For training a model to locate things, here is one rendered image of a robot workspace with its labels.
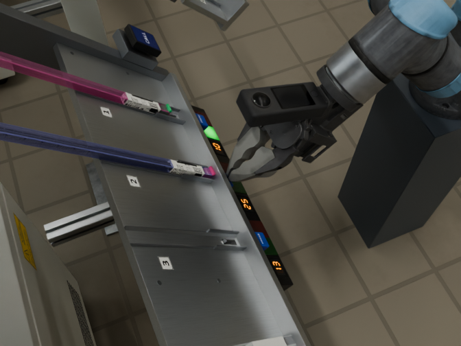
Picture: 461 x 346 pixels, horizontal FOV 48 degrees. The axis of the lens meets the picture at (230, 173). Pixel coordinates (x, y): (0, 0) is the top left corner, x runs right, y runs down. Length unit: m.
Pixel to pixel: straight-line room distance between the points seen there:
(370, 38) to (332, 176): 0.97
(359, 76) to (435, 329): 0.95
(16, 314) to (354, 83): 0.56
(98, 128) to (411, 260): 1.08
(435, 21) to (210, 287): 0.40
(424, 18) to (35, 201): 1.25
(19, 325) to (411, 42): 0.64
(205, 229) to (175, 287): 0.12
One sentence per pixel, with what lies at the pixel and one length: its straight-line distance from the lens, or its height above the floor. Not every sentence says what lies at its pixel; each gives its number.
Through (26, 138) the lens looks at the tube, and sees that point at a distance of 0.56.
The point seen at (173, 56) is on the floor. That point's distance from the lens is 1.87.
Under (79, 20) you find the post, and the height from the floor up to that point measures 0.68.
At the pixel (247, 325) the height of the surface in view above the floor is 0.76.
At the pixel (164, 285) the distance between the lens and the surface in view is 0.56.
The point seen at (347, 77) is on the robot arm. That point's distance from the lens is 0.68.
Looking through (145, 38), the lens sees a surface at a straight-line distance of 0.81.
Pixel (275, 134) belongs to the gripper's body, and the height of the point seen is 0.78.
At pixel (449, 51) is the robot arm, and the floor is 0.87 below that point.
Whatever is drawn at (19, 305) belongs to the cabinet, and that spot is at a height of 0.62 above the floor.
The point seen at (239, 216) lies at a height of 0.73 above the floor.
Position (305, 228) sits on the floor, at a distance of 1.51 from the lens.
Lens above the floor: 1.36
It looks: 60 degrees down
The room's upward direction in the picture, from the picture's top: straight up
